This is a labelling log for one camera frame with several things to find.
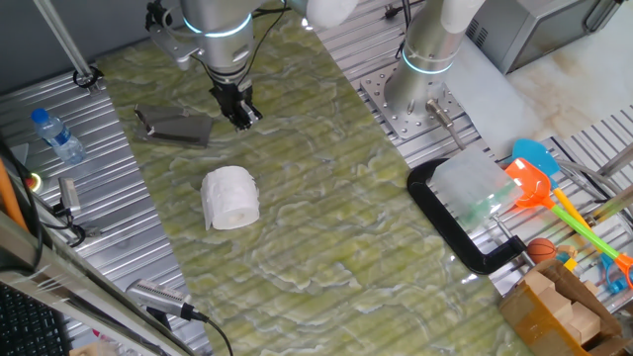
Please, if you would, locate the black metal clamp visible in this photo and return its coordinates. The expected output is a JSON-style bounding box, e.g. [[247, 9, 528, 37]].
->
[[57, 176, 83, 217]]

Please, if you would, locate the white marble pattern sheet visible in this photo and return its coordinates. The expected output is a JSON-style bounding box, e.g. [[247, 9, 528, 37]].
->
[[442, 37, 633, 162]]

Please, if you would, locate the orange stick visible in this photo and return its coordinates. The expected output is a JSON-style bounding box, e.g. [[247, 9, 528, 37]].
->
[[0, 157, 29, 233]]

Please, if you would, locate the clear water bottle blue cap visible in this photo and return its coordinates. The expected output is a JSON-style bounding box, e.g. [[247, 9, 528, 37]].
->
[[30, 107, 88, 167]]

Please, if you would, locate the black keyboard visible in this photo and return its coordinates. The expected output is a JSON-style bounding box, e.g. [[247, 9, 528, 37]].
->
[[0, 284, 73, 356]]

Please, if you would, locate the white toilet paper roll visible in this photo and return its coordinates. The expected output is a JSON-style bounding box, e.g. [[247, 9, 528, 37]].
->
[[200, 165, 262, 232]]

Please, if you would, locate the blue toy shovel yellow handle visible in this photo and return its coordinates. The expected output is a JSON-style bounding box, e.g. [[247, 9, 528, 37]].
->
[[511, 137, 629, 296]]

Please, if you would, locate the bare metal rod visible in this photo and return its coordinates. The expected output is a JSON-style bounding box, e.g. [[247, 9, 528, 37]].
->
[[595, 142, 633, 179], [590, 185, 633, 223]]

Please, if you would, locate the plain wooden block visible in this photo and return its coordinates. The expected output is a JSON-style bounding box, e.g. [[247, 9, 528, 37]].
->
[[568, 301, 602, 346], [536, 286, 575, 322]]

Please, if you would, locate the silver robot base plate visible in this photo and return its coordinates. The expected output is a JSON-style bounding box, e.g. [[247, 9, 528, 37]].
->
[[359, 63, 476, 141]]

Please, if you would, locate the black C-clamp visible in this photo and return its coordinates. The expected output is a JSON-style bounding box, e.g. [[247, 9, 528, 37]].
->
[[406, 157, 538, 276]]

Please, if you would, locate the green marble pattern mat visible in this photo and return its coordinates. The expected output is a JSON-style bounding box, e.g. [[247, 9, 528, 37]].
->
[[96, 0, 535, 356]]

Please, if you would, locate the small toy basketball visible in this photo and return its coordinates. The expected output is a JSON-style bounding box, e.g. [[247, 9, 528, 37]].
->
[[526, 237, 559, 265]]

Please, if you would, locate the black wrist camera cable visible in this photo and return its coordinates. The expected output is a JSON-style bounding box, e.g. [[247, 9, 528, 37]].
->
[[239, 0, 291, 85]]

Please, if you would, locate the black power plug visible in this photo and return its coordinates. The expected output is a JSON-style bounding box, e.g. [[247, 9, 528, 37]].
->
[[384, 2, 414, 21]]

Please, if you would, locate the translucent plastic box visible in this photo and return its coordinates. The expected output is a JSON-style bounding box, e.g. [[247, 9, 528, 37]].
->
[[430, 147, 524, 232]]

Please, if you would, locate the aluminium frame rail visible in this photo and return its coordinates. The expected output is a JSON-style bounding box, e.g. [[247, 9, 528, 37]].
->
[[0, 212, 199, 356]]

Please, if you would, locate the red emergency stop button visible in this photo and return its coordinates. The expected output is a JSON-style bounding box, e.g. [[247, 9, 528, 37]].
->
[[24, 171, 45, 194]]

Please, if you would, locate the grey metal plate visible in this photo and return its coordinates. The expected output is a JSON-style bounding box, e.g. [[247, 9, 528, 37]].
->
[[133, 103, 215, 149]]

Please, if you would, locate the grey microwave oven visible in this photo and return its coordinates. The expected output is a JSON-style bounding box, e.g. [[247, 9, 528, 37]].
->
[[464, 0, 629, 75]]

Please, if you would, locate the brown cardboard box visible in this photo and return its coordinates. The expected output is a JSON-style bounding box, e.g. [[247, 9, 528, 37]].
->
[[497, 259, 633, 356]]

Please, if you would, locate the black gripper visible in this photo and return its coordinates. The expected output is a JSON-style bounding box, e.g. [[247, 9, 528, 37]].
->
[[208, 68, 264, 133]]

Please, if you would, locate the silver cable connector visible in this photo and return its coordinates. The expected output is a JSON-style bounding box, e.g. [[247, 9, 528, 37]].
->
[[425, 98, 469, 151]]

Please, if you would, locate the small yellow blue toy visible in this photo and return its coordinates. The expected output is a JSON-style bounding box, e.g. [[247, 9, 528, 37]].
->
[[556, 244, 580, 273]]

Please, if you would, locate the orange toy shovel green handle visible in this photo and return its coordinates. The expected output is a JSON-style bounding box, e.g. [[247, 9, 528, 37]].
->
[[503, 156, 633, 291]]

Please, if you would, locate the grey metal pole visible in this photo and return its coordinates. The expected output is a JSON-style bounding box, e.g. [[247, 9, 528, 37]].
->
[[33, 0, 103, 95]]

